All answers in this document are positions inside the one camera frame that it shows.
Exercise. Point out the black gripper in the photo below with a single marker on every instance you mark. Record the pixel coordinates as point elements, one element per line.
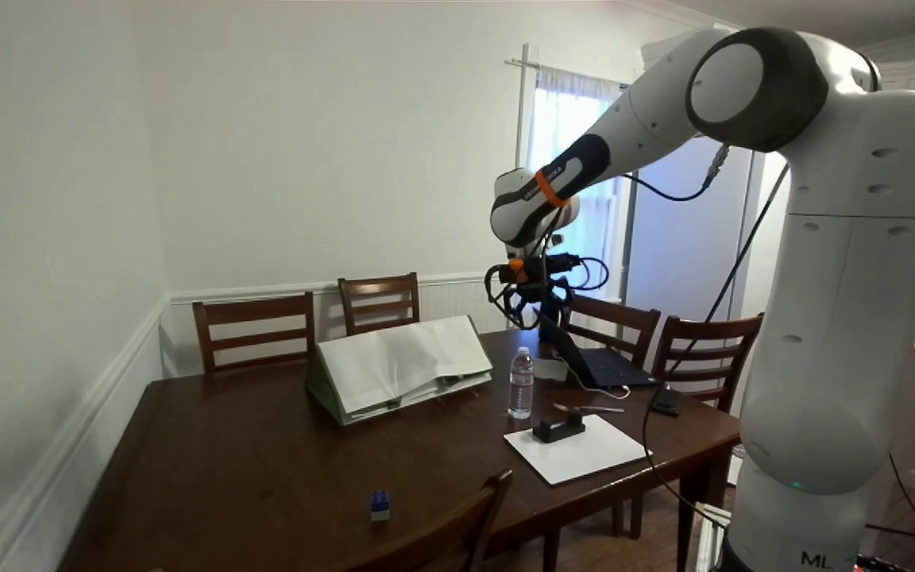
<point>549,293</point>

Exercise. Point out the clear plastic water bottle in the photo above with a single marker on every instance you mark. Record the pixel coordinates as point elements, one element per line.
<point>524,385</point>

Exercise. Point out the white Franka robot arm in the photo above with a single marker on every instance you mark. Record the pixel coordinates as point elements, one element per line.
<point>859,265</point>

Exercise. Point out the dark wooden dining chair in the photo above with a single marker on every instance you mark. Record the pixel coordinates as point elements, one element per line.
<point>619,317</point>
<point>460,527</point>
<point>381,289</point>
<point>708,330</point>
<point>253,312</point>

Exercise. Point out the open black laptop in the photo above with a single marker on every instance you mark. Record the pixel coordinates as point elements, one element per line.
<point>613,371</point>

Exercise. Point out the black stapler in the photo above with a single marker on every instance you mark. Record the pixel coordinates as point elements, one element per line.
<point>558,428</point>

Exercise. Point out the white paper sheet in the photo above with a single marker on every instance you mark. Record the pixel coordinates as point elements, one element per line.
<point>585,456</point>

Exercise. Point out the black power adapter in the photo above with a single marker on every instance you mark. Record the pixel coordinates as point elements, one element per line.
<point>667,405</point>

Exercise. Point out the large open white book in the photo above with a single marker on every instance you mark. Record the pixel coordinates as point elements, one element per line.
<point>405,368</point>

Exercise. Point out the bright curtained window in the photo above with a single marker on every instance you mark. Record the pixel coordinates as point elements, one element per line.
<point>570,117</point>

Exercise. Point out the small blue white block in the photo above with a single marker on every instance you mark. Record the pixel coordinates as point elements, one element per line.
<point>381,511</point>

